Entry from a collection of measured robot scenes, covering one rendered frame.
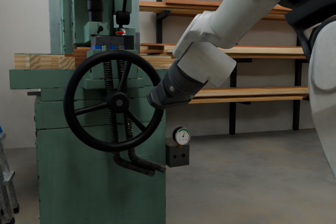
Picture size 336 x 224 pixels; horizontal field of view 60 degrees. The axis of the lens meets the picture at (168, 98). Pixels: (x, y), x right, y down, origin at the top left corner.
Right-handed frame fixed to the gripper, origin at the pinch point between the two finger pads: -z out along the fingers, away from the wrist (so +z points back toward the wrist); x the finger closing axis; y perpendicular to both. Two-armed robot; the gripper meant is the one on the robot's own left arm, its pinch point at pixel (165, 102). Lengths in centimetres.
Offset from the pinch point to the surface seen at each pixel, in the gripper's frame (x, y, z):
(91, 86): -16.1, 13.1, -11.8
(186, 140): 15.0, -6.8, -24.9
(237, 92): 181, 63, -187
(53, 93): -26.1, 16.9, -21.3
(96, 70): -14.0, 17.1, -9.3
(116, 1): 8, 62, -32
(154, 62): 15.3, 28.5, -29.7
